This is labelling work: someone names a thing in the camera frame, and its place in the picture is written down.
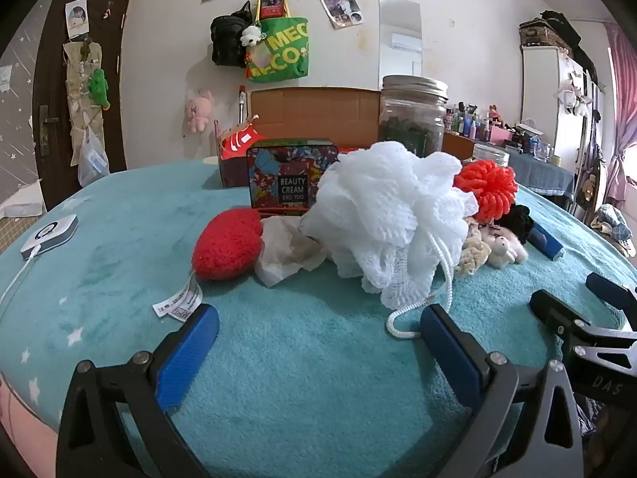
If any beige rope scrunchie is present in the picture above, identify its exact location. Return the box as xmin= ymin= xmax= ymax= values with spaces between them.
xmin=454 ymin=229 xmax=493 ymax=280

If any red-orange mesh scrubber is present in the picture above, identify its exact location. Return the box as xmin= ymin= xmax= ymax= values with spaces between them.
xmin=454 ymin=159 xmax=518 ymax=222

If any floral tin box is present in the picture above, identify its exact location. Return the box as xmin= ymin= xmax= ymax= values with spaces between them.
xmin=246 ymin=138 xmax=340 ymax=217

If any clear plastic bag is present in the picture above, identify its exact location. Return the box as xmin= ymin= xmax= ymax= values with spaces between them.
xmin=78 ymin=127 xmax=110 ymax=186

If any photo poster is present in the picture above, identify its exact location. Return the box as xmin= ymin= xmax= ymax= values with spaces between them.
xmin=318 ymin=0 xmax=365 ymax=28

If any row of cosmetic bottles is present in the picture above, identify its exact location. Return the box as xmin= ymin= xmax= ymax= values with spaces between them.
xmin=445 ymin=101 xmax=503 ymax=140

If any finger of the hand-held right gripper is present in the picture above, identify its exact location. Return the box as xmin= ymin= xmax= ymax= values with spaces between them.
xmin=586 ymin=273 xmax=637 ymax=310
xmin=529 ymin=290 xmax=637 ymax=354

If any dark bag on wardrobe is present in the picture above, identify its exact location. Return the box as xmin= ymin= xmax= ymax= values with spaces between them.
xmin=518 ymin=10 xmax=583 ymax=55

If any table with blue cloth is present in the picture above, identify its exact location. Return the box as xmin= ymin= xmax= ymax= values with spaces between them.
xmin=508 ymin=152 xmax=575 ymax=197

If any pile of clothes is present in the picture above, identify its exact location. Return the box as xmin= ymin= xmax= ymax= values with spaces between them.
xmin=592 ymin=204 xmax=637 ymax=255

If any green plush toy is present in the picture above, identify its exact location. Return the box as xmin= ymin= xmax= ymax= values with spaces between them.
xmin=88 ymin=69 xmax=111 ymax=109

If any green tote bag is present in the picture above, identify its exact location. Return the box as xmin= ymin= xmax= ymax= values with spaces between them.
xmin=247 ymin=0 xmax=310 ymax=84

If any glass jar with metal lid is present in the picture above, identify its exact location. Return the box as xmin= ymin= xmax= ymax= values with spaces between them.
xmin=377 ymin=75 xmax=449 ymax=157

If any pink curtain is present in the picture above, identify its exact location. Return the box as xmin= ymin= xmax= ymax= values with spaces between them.
xmin=604 ymin=22 xmax=637 ymax=200

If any white tissue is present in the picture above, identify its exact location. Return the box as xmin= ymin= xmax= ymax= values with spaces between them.
xmin=255 ymin=215 xmax=328 ymax=288

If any door handle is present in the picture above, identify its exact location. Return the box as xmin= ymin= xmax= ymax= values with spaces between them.
xmin=38 ymin=106 xmax=59 ymax=157

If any clear jar with gold contents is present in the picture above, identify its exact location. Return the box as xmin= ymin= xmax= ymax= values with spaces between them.
xmin=472 ymin=143 xmax=511 ymax=167

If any white plush bunny clip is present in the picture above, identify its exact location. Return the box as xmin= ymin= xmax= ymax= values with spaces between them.
xmin=478 ymin=224 xmax=529 ymax=268

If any dark wooden door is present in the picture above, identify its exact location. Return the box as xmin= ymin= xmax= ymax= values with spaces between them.
xmin=32 ymin=0 xmax=133 ymax=210

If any photo on door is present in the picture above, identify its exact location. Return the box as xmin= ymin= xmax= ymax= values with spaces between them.
xmin=64 ymin=0 xmax=89 ymax=39

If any pink plush toy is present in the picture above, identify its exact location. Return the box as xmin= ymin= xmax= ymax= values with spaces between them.
xmin=185 ymin=90 xmax=215 ymax=133

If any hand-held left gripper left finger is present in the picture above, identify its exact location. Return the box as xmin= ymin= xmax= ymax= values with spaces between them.
xmin=56 ymin=304 xmax=220 ymax=478

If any white wardrobe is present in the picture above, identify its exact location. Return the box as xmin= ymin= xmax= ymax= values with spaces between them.
xmin=520 ymin=42 xmax=598 ymax=210

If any hanging fabric organizer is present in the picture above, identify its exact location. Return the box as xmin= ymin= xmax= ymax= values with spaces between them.
xmin=63 ymin=40 xmax=105 ymax=167

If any blue tissue pack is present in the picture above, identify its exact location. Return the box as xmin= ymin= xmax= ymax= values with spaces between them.
xmin=528 ymin=221 xmax=565 ymax=261

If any cardboard box with red lining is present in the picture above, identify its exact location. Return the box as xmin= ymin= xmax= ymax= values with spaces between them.
xmin=214 ymin=86 xmax=384 ymax=187

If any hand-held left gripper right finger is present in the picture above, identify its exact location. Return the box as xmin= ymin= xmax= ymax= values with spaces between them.
xmin=419 ymin=304 xmax=583 ymax=478

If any black bag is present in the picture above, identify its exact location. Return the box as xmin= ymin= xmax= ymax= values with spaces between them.
xmin=209 ymin=1 xmax=254 ymax=67

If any white charger device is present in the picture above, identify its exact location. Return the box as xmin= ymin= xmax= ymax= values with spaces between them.
xmin=20 ymin=213 xmax=80 ymax=261

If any white mesh bath pouf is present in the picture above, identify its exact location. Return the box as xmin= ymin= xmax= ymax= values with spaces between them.
xmin=299 ymin=141 xmax=479 ymax=339

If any black scrunchie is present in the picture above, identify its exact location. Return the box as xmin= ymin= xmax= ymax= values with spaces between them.
xmin=498 ymin=204 xmax=535 ymax=245

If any red heart sponge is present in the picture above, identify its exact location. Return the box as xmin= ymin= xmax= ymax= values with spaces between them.
xmin=152 ymin=209 xmax=264 ymax=320

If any wall mirror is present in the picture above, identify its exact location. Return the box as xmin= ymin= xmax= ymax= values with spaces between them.
xmin=378 ymin=0 xmax=424 ymax=91

